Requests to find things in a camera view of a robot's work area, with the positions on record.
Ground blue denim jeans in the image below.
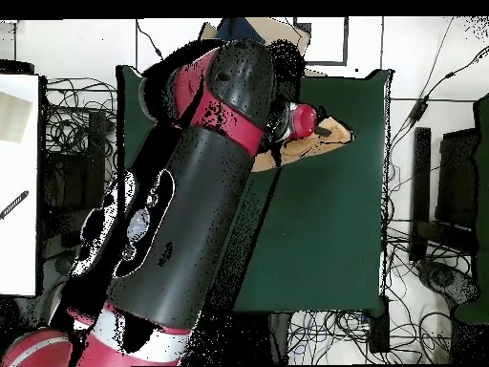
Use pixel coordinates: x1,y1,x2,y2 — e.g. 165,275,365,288
215,16,266,43

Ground white desk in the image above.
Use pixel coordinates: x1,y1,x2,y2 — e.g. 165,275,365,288
0,74,41,297

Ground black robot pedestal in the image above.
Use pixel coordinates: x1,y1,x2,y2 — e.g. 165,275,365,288
266,311,292,366

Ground tan terry towel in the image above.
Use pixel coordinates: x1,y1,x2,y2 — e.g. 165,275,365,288
251,117,354,174

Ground brown cardboard box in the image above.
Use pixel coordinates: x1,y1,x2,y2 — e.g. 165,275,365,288
200,16,328,77

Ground black flat panel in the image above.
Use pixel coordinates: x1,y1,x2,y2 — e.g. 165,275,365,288
435,127,479,230

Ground thin black cable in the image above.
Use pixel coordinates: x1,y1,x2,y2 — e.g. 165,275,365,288
136,18,165,60

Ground black equipment rack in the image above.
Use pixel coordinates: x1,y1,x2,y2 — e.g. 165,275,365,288
39,110,109,249

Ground black striped tool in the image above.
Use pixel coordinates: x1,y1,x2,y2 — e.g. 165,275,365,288
0,189,31,221

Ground tangled black cable heap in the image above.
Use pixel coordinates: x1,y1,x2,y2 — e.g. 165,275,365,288
286,310,452,365
43,76,117,154

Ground black device with cables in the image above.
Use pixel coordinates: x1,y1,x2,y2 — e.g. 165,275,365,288
415,259,480,307

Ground beige paper sheet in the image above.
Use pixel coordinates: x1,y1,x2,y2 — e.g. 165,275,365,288
0,91,32,144

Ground dark green table cloth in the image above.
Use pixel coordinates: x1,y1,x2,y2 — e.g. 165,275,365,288
116,64,393,316

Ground black cable with adapter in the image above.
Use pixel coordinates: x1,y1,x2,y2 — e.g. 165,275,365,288
389,45,489,154

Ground black upright bar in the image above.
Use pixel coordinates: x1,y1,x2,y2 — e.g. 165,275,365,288
408,126,433,265

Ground black power strip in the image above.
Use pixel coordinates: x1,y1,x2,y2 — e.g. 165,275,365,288
367,295,392,355

